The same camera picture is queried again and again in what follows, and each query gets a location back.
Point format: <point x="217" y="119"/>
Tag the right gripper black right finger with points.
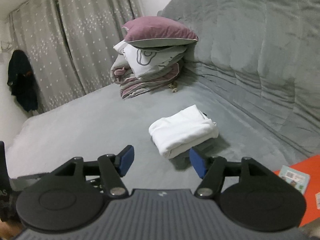
<point x="210" y="170"/>

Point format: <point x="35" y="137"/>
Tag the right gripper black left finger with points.
<point x="113" y="168"/>

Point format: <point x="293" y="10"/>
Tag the white t-shirt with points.
<point x="176" y="134"/>

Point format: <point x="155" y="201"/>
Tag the grey bed blanket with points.
<point x="103" y="123"/>

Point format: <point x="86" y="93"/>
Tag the small printed card box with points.
<point x="295" y="178"/>

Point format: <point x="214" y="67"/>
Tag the orange surface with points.
<point x="308" y="168"/>

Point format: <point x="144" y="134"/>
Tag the folded pink white quilt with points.
<point x="139" y="71"/>

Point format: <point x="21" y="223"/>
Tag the black hanging garment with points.
<point x="21" y="81"/>

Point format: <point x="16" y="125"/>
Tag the grey star-patterned curtain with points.
<point x="70" y="44"/>

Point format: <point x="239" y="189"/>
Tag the pink and grey pillow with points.
<point x="157" y="31"/>

